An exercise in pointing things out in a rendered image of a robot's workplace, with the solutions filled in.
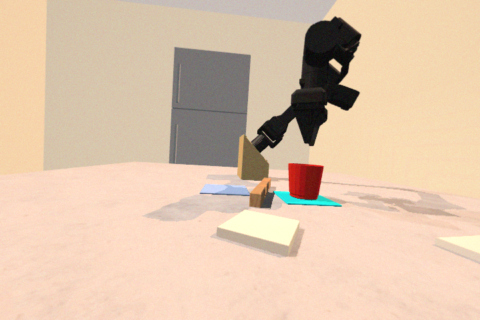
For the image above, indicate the peach flat square pad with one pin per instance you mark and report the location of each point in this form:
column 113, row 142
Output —
column 468, row 246

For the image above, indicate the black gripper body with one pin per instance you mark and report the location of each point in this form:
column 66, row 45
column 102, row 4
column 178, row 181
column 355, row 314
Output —
column 312, row 92

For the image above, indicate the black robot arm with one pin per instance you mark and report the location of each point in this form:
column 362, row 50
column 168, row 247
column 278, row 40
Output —
column 324, row 41

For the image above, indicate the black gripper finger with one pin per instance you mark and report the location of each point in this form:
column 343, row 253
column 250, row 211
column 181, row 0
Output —
column 306, row 118
column 318, row 123

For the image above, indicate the orange wooden bar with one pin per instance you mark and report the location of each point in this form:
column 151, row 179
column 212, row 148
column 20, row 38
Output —
column 257, row 196

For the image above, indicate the red cup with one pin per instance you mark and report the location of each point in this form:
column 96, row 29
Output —
column 304, row 180

